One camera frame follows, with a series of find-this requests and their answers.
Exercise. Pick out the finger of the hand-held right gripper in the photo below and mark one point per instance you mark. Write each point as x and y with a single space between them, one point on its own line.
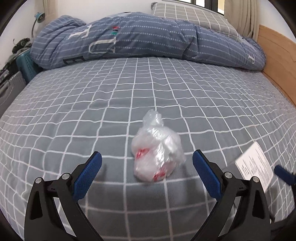
283 172

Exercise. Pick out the wooden headboard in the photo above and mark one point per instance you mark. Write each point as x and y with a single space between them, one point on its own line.
279 58

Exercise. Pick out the teal suitcase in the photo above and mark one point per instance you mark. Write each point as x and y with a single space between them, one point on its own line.
25 64

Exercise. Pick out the grey checked pillow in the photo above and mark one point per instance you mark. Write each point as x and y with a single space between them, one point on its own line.
196 16

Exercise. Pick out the blue striped quilt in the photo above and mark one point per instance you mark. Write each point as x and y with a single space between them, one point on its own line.
150 39

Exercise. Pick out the grey suitcase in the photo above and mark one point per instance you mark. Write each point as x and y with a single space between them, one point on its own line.
11 88

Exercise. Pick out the dark framed window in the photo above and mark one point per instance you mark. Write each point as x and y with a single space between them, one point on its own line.
215 3

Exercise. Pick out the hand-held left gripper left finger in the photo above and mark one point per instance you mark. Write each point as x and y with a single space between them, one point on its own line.
89 176

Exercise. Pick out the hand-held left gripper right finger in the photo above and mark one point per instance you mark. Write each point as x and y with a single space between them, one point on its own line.
208 176

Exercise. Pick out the beige curtain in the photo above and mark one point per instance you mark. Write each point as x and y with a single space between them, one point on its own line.
242 16

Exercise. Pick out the white plastic bag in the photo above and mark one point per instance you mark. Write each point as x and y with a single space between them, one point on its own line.
157 148

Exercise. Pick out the blue desk lamp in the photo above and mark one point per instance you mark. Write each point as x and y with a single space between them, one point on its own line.
39 15

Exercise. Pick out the pile of dark clutter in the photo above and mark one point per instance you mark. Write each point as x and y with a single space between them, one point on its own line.
7 67

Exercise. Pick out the black tangled object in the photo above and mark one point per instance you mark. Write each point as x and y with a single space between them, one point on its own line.
22 44

